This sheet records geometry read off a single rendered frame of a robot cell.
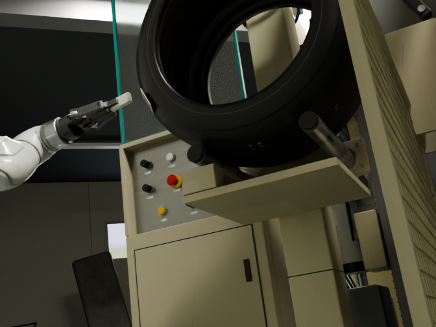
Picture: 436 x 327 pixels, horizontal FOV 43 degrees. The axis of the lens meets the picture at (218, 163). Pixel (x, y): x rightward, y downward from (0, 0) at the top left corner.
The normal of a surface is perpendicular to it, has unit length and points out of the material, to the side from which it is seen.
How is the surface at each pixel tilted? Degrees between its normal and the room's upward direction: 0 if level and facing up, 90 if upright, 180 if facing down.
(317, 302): 90
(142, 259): 90
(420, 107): 90
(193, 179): 90
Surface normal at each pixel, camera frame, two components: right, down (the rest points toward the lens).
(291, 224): -0.44, -0.24
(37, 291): 0.31, -0.34
